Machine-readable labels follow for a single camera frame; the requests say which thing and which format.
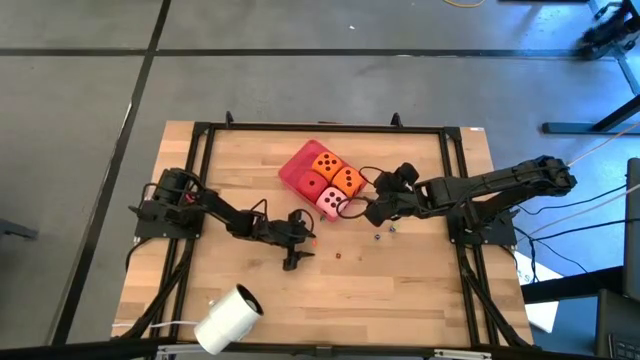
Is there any orange floor cable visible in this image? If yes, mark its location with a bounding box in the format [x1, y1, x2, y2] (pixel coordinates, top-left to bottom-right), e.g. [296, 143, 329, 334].
[549, 119, 640, 176]

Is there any pink plastic bin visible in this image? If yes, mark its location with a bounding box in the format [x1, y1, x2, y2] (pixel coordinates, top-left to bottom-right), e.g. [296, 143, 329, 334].
[277, 138, 369, 220]

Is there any black desk frame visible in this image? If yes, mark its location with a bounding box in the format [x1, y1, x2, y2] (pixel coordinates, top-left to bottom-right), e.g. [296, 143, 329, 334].
[542, 0, 640, 135]

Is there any white cylindrical spotlight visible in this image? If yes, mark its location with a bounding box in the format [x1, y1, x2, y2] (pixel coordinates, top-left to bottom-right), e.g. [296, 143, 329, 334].
[193, 283, 265, 356]

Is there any black floor cable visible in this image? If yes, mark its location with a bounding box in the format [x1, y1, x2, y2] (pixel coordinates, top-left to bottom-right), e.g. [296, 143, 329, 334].
[514, 184, 640, 276]

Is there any white lamp cable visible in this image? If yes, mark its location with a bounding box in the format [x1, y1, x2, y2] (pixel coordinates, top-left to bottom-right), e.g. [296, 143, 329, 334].
[110, 319, 201, 331]

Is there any black aluminium table frame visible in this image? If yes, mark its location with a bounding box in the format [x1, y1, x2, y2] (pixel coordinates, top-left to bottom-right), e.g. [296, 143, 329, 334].
[112, 110, 537, 351]

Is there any grey panel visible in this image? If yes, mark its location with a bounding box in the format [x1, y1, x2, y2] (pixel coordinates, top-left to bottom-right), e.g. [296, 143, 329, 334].
[622, 157, 640, 301]

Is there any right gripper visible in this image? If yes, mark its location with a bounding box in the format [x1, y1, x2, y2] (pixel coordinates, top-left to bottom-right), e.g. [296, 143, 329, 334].
[363, 162, 426, 229]

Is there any dark furniture leg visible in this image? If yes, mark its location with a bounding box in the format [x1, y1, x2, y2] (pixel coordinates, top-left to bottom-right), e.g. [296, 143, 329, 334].
[0, 217, 40, 241]

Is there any large orange foam die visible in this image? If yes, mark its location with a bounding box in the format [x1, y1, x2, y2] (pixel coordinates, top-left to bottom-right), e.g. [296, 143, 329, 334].
[311, 151, 345, 183]
[331, 166, 366, 199]

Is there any black equipment box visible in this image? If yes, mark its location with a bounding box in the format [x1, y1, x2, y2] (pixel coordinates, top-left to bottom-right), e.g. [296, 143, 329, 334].
[594, 288, 640, 360]

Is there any black floor beam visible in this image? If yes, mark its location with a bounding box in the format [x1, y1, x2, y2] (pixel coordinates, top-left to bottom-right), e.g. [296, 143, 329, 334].
[519, 264, 626, 305]

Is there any large pale pink foam die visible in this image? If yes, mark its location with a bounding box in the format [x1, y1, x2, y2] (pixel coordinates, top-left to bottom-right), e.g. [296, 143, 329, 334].
[315, 186, 350, 219]

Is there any white paper sheet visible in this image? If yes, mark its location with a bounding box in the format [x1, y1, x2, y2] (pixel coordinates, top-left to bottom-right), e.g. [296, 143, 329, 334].
[514, 249, 561, 335]

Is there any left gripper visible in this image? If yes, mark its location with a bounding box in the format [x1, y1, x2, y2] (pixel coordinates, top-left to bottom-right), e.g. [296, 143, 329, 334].
[259, 208, 318, 273]

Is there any large red foam die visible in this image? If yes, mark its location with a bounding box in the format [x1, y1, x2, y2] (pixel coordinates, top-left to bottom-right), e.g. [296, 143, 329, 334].
[296, 170, 330, 204]

